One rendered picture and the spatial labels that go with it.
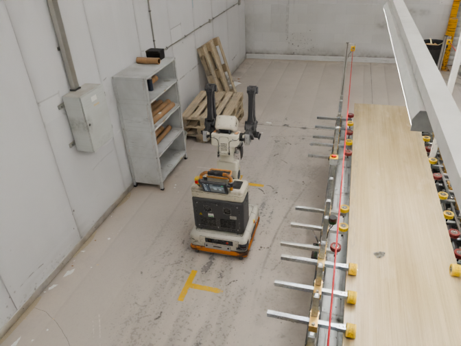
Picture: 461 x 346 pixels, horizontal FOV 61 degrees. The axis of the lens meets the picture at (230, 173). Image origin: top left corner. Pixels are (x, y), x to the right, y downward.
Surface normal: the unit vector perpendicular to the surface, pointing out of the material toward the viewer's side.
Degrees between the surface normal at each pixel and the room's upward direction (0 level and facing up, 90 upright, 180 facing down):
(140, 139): 90
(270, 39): 90
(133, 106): 90
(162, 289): 0
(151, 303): 0
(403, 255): 0
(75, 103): 90
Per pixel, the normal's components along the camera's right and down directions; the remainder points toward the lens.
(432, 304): -0.04, -0.85
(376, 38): -0.28, 0.51
